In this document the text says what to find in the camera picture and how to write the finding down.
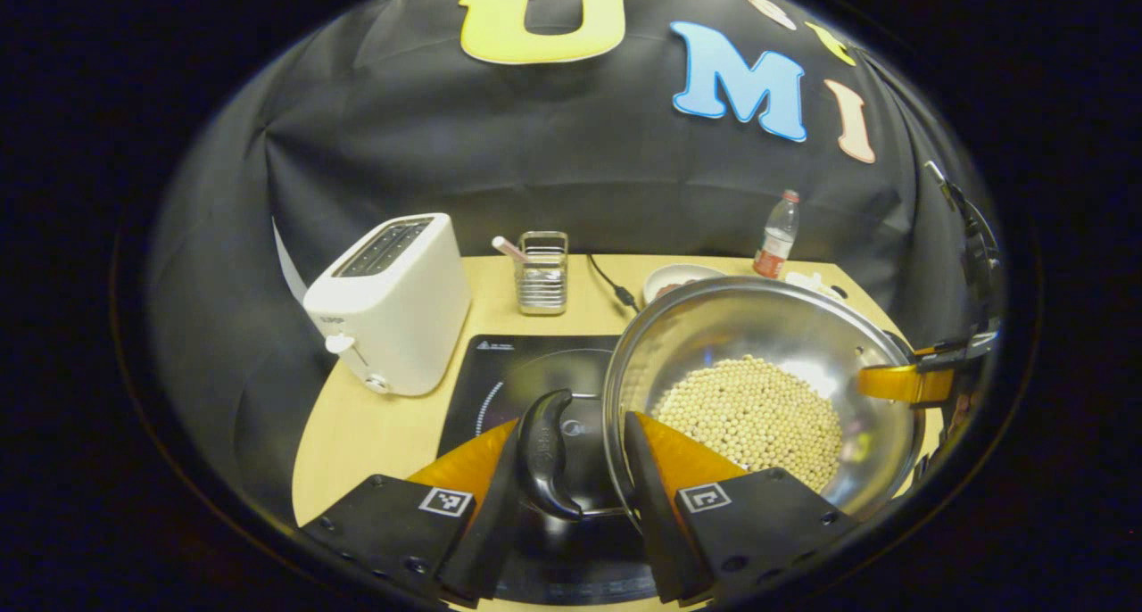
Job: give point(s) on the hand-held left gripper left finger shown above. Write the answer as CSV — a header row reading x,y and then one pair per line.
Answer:
x,y
482,532

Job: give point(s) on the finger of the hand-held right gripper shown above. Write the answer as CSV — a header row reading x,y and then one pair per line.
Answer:
x,y
968,351
901,384

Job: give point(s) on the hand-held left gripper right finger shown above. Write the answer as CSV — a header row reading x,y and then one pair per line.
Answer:
x,y
656,514

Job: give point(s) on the black induction cooktop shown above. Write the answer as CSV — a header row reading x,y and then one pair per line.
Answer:
x,y
500,371

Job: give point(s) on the white divided dish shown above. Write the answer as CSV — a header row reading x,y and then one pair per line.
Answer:
x,y
807,282

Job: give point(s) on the pile of soybeans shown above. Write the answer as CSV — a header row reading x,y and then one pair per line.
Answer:
x,y
749,407

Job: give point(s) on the plastic water bottle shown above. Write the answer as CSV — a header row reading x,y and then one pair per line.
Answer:
x,y
776,237

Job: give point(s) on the brown meat piece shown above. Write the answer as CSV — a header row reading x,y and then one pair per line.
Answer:
x,y
669,287

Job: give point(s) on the white toaster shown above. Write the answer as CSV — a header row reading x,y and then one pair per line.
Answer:
x,y
393,318

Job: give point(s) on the white round plate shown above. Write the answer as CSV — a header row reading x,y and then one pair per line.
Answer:
x,y
678,273

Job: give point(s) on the metal utensil holder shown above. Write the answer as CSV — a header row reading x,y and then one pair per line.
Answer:
x,y
542,282

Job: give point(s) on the pink utensil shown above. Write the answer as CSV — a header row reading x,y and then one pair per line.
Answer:
x,y
508,248

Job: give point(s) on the black backdrop cloth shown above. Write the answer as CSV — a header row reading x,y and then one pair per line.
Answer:
x,y
401,148

